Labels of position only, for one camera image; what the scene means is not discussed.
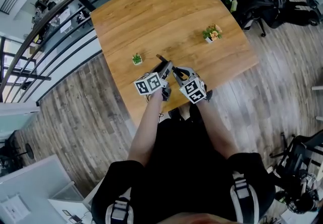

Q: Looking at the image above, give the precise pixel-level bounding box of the black frame chair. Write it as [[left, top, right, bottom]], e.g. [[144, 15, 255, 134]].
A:
[[269, 129, 323, 215]]

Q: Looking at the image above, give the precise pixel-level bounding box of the black metal railing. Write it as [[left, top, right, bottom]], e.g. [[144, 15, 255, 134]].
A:
[[0, 0, 273, 107]]

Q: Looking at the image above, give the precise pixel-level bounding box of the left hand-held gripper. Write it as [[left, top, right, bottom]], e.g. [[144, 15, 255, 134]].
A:
[[133, 60, 175, 102]]

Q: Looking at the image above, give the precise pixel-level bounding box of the orange flower plant white pot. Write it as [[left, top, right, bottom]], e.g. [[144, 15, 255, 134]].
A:
[[202, 24, 224, 44]]

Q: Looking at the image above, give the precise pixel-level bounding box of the person's right forearm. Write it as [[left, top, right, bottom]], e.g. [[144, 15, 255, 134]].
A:
[[196, 98, 240, 161]]

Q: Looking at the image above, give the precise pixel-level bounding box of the small green plant white pot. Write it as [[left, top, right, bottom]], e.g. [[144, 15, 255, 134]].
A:
[[131, 52, 143, 66]]

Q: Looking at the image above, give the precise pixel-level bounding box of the black padded office chair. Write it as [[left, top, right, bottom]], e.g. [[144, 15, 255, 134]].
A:
[[213, 0, 253, 31]]

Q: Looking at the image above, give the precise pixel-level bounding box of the person's left forearm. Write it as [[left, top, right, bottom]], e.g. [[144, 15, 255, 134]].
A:
[[127, 89, 165, 168]]

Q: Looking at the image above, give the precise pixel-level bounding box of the white grey shoulder strap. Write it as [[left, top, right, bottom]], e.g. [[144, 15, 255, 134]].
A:
[[229, 170, 260, 224], [105, 187, 135, 224]]

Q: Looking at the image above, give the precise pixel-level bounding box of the person's black shirt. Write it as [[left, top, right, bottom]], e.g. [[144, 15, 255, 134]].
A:
[[90, 103, 277, 224]]

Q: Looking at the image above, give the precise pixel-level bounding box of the black round-base stool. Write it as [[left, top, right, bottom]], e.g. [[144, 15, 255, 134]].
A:
[[0, 129, 35, 176]]

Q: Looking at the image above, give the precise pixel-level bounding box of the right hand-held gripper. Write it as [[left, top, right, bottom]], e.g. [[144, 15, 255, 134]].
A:
[[172, 66, 207, 105]]

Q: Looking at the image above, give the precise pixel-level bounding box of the white cabinet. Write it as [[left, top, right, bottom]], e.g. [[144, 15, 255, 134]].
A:
[[0, 154, 85, 224]]

